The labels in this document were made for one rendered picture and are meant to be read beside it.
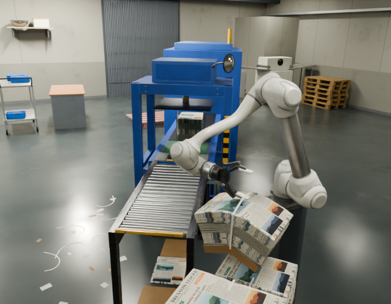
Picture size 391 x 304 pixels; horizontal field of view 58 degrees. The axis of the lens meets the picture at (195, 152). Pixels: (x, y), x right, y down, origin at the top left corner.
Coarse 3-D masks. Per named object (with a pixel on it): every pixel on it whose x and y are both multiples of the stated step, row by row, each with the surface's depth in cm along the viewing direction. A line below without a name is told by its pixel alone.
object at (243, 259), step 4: (232, 252) 174; (236, 252) 173; (236, 256) 174; (240, 256) 172; (244, 256) 171; (240, 260) 173; (244, 260) 172; (248, 260) 171; (244, 264) 172; (248, 264) 171; (252, 264) 170; (252, 268) 171; (256, 268) 169
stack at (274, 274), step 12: (228, 264) 190; (240, 264) 191; (264, 264) 191; (276, 264) 191; (288, 264) 191; (228, 276) 181; (240, 276) 181; (252, 276) 181; (264, 276) 181; (276, 276) 181; (288, 276) 182; (264, 288) 173; (276, 288) 173; (288, 288) 173; (288, 300) 175
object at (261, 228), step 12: (264, 204) 181; (276, 204) 185; (252, 216) 169; (264, 216) 173; (276, 216) 176; (288, 216) 180; (240, 228) 168; (252, 228) 164; (264, 228) 165; (276, 228) 168; (240, 240) 171; (252, 240) 166; (264, 240) 163; (276, 240) 169; (240, 252) 172; (252, 252) 168; (264, 252) 164
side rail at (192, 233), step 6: (204, 180) 305; (198, 186) 293; (204, 186) 294; (198, 192) 282; (204, 192) 298; (198, 198) 271; (198, 204) 262; (192, 210) 254; (192, 216) 245; (192, 222) 238; (192, 228) 230; (198, 228) 248; (192, 234) 223; (186, 240) 220; (192, 240) 220; (186, 246) 222; (192, 246) 221; (186, 252) 223; (192, 252) 222
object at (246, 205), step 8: (248, 192) 192; (248, 200) 183; (256, 200) 183; (232, 208) 174; (240, 208) 175; (248, 208) 175; (224, 216) 171; (240, 216) 167; (240, 224) 167; (232, 232) 171; (232, 240) 173
